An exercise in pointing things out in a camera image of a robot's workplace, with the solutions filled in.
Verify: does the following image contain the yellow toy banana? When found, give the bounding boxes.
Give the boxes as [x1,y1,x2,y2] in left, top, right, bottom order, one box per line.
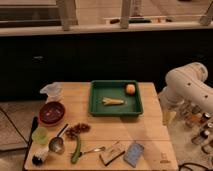
[102,97,124,105]

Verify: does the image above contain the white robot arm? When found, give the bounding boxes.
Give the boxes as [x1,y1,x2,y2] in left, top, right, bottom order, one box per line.
[158,62,213,126]

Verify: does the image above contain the orange toy fruit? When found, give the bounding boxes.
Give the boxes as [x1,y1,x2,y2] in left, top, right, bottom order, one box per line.
[126,84,136,95]

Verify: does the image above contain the blue sponge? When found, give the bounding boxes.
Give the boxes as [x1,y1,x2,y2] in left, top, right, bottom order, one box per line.
[123,142,144,168]

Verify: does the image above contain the wooden block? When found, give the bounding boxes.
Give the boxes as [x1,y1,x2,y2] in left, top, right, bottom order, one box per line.
[99,142,125,166]

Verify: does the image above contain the green plastic tray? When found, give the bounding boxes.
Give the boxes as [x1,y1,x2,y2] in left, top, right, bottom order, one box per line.
[88,80,143,117]

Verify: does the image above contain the brown pine cone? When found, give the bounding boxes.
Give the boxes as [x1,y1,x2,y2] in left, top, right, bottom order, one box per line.
[65,123,91,140]

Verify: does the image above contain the green toy chili pepper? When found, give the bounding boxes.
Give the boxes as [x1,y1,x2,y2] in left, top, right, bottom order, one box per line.
[71,136,81,164]

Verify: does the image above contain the clear measuring cup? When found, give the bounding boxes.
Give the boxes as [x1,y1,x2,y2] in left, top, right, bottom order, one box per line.
[40,82,62,102]

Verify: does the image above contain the metal measuring scoop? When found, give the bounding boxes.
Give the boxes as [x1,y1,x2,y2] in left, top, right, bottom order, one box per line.
[49,125,68,154]

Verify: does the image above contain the dark red bowl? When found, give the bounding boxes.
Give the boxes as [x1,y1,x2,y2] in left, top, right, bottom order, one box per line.
[39,101,65,126]

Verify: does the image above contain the small green cup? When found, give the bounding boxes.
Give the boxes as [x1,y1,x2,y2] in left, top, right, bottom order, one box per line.
[32,127,48,145]

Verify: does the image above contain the black cable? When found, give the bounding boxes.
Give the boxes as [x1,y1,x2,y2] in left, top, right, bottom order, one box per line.
[178,162,201,171]

